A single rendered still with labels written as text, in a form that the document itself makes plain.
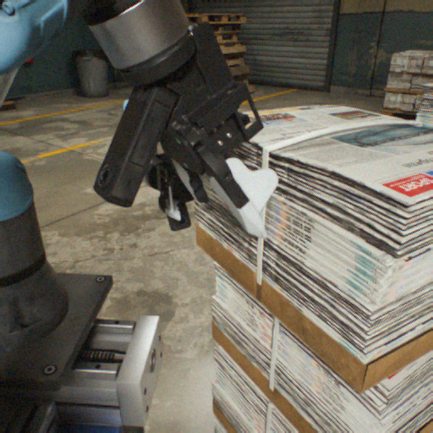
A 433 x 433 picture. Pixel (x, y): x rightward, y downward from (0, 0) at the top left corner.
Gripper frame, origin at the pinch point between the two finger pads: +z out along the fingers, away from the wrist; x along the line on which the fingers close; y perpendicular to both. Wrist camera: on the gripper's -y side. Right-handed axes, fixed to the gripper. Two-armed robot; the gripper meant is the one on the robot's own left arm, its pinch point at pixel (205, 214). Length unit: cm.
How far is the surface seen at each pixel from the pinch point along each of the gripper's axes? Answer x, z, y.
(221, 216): -6.1, 15.4, 7.5
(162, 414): -3, -25, -85
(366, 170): -3.8, 37.5, 21.1
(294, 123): 5.1, 17.5, 20.7
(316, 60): 546, -505, -33
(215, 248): -6.2, 13.6, 1.0
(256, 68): 501, -626, -54
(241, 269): -6.5, 21.2, 1.2
